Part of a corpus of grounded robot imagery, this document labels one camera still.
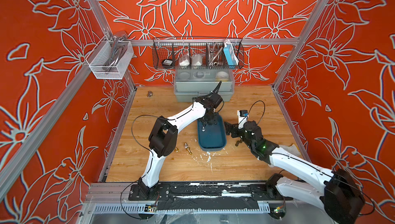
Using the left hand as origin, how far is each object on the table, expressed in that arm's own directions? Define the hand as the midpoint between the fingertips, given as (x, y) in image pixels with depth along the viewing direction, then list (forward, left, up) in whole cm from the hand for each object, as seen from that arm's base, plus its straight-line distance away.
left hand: (213, 119), depth 91 cm
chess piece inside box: (-3, +6, -7) cm, 10 cm away
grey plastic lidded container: (+21, +16, +10) cm, 28 cm away
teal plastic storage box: (-9, -1, -7) cm, 11 cm away
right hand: (-5, -8, +8) cm, 12 cm away
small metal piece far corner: (+25, +48, -6) cm, 54 cm away
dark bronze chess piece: (-11, -14, -7) cm, 20 cm away
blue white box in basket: (+27, -9, +26) cm, 38 cm away
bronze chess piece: (-18, +13, -8) cm, 23 cm away
